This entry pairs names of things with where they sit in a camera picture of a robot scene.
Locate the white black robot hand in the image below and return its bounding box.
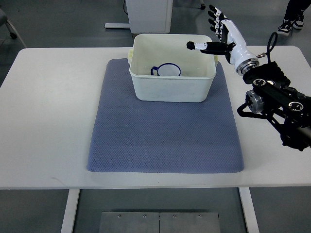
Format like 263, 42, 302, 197
187, 5, 259, 76

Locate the blue enamel mug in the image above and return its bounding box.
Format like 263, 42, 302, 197
150, 63, 181, 77

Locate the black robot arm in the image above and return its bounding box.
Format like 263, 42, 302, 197
237, 32, 311, 151

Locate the cream plastic box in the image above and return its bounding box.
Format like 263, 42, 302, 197
128, 34, 216, 102

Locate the person in dark clothes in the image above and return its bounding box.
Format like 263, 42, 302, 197
277, 0, 311, 36

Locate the white cabinet base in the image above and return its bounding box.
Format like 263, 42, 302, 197
104, 0, 173, 34

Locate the blue quilted mat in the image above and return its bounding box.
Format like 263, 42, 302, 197
87, 59, 244, 174

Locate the white table leg right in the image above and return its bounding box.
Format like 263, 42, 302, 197
239, 187, 259, 233

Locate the white table leg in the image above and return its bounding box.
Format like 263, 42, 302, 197
60, 189, 80, 233
239, 187, 259, 233

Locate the grey metal floor plate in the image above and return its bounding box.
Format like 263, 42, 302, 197
99, 212, 221, 233

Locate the office chair leg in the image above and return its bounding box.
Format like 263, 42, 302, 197
0, 10, 27, 48

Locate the white table leg left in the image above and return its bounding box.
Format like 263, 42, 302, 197
60, 189, 80, 233

